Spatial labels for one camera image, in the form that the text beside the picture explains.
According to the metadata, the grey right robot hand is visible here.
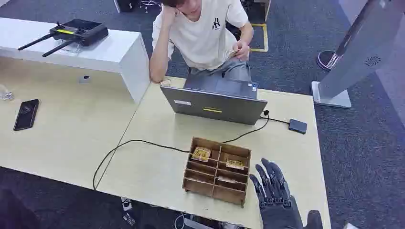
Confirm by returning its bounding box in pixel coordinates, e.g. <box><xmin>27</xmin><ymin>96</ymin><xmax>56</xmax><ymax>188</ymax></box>
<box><xmin>249</xmin><ymin>158</ymin><xmax>323</xmax><ymax>229</ymax></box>

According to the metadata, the yellow printed card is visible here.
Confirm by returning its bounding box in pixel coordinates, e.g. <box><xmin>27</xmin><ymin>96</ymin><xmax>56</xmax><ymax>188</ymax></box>
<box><xmin>225</xmin><ymin>159</ymin><xmax>245</xmax><ymax>171</ymax></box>
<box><xmin>192</xmin><ymin>146</ymin><xmax>212</xmax><ymax>163</ymax></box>

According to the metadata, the wooden compartment box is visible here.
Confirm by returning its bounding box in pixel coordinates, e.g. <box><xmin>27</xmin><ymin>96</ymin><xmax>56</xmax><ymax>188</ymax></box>
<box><xmin>182</xmin><ymin>136</ymin><xmax>252</xmax><ymax>208</ymax></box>

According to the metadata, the dark external drive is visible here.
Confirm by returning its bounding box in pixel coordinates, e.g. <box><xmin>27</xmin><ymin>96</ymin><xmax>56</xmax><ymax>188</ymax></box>
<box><xmin>288</xmin><ymin>118</ymin><xmax>308</xmax><ymax>135</ymax></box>

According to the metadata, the grey laptop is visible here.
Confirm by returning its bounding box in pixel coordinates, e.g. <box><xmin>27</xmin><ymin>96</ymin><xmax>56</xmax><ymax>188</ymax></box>
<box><xmin>160</xmin><ymin>74</ymin><xmax>268</xmax><ymax>126</ymax></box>

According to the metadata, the round dark floor base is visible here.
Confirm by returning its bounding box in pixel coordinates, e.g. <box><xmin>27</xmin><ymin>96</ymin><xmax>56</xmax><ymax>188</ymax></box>
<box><xmin>317</xmin><ymin>50</ymin><xmax>341</xmax><ymax>71</ymax></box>

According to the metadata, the yellow floor tape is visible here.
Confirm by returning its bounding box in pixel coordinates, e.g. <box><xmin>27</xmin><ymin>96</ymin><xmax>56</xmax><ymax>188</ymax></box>
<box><xmin>249</xmin><ymin>23</ymin><xmax>269</xmax><ymax>53</ymax></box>

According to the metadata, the grey kiosk stand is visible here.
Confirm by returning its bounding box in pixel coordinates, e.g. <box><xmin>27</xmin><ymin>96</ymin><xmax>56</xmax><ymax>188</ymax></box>
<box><xmin>311</xmin><ymin>0</ymin><xmax>405</xmax><ymax>109</ymax></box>

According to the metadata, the person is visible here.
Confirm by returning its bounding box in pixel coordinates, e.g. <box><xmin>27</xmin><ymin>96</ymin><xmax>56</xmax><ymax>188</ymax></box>
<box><xmin>149</xmin><ymin>0</ymin><xmax>255</xmax><ymax>83</ymax></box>

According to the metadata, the white desk shelf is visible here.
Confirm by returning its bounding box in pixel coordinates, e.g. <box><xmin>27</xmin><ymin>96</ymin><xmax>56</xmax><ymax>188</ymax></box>
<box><xmin>0</xmin><ymin>17</ymin><xmax>151</xmax><ymax>104</ymax></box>

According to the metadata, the chrome chair base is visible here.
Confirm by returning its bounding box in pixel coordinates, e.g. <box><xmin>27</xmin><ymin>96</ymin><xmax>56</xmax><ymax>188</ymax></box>
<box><xmin>139</xmin><ymin>0</ymin><xmax>162</xmax><ymax>13</ymax></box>

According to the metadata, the black floor box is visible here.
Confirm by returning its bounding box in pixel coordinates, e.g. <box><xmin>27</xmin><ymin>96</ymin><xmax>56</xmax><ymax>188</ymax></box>
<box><xmin>113</xmin><ymin>0</ymin><xmax>140</xmax><ymax>13</ymax></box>

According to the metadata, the clear controller stand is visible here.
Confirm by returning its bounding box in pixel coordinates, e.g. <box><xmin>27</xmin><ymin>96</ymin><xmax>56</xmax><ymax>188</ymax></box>
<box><xmin>60</xmin><ymin>42</ymin><xmax>81</xmax><ymax>54</ymax></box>

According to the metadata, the black remote controller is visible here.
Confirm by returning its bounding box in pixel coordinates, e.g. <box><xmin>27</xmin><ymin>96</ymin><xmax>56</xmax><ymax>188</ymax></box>
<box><xmin>17</xmin><ymin>18</ymin><xmax>109</xmax><ymax>58</ymax></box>

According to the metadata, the black smartphone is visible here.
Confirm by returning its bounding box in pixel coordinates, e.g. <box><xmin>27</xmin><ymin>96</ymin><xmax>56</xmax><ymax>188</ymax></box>
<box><xmin>13</xmin><ymin>99</ymin><xmax>40</xmax><ymax>132</ymax></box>

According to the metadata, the clear glass object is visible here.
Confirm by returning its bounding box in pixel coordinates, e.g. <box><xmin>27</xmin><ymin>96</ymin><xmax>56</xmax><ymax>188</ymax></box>
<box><xmin>0</xmin><ymin>83</ymin><xmax>15</xmax><ymax>102</ymax></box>

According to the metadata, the short black cable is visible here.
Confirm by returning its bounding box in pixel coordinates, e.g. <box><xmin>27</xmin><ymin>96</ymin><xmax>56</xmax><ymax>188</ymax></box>
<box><xmin>259</xmin><ymin>116</ymin><xmax>290</xmax><ymax>125</ymax></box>

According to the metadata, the white cable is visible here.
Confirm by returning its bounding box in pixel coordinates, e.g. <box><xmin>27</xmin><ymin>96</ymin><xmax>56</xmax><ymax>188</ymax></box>
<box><xmin>173</xmin><ymin>213</ymin><xmax>193</xmax><ymax>229</ymax></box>

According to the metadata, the long black cable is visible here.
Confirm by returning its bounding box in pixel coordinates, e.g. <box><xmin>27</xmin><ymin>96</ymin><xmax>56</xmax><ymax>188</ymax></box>
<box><xmin>92</xmin><ymin>110</ymin><xmax>270</xmax><ymax>191</ymax></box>

